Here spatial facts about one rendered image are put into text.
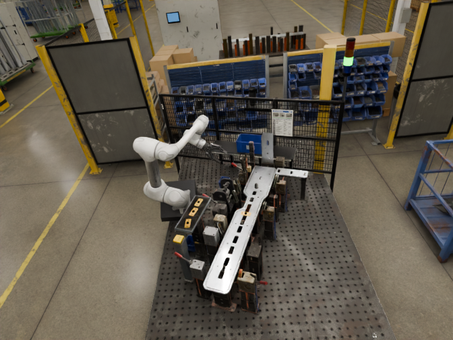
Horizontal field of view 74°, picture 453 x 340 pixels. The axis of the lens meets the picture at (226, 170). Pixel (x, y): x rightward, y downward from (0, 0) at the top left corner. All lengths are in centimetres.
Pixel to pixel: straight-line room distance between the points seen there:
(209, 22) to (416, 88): 570
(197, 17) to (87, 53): 493
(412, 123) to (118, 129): 438
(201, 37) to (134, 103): 485
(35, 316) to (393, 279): 355
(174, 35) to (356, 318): 810
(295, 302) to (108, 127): 362
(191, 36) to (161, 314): 769
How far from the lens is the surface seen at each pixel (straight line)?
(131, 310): 339
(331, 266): 256
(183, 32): 906
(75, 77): 469
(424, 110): 529
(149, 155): 230
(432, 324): 337
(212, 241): 226
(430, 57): 492
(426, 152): 374
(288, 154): 307
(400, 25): 684
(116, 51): 435
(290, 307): 234
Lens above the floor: 274
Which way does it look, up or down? 36 degrees down
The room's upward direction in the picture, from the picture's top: 7 degrees counter-clockwise
